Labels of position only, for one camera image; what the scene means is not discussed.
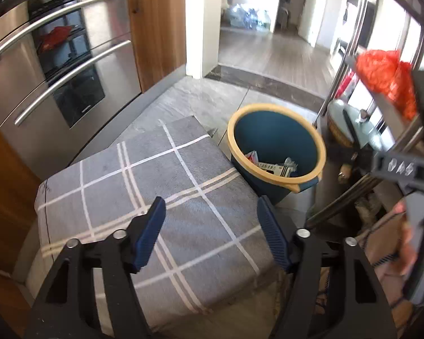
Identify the stainless steel built-in appliance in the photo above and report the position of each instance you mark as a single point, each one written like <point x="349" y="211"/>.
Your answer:
<point x="21" y="77"/>

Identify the beige chair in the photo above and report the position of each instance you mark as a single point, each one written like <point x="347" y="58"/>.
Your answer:
<point x="283" y="17"/>

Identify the person's right hand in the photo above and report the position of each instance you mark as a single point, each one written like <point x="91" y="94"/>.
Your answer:
<point x="406" y="247"/>

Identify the grey plaid cushion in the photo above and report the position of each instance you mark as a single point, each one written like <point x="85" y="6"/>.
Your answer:
<point x="212" y="162"/>

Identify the chair with metal leg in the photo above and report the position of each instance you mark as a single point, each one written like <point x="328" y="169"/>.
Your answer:
<point x="353" y="42"/>

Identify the cluster of water jugs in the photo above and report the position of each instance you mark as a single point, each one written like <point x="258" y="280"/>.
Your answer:
<point x="249" y="17"/>

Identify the blue silver wet wipes packet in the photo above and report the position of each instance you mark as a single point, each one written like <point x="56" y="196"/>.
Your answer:
<point x="275" y="168"/>

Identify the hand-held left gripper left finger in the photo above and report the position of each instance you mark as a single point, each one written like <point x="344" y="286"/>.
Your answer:
<point x="148" y="233"/>

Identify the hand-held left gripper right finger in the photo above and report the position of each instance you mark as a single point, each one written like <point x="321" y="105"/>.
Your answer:
<point x="274" y="235"/>

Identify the wide wooden cabinet door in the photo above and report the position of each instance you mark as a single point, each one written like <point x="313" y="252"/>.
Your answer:
<point x="7" y="201"/>

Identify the teal bin with yellow rim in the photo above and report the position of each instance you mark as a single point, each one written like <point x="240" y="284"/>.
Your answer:
<point x="268" y="130"/>

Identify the narrow wooden cabinet door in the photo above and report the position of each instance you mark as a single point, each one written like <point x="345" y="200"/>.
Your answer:
<point x="159" y="31"/>

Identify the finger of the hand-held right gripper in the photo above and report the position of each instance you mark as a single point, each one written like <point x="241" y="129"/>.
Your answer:
<point x="357" y="160"/>

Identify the red mesh bag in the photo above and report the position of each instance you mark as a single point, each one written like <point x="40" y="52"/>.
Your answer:
<point x="385" y="74"/>

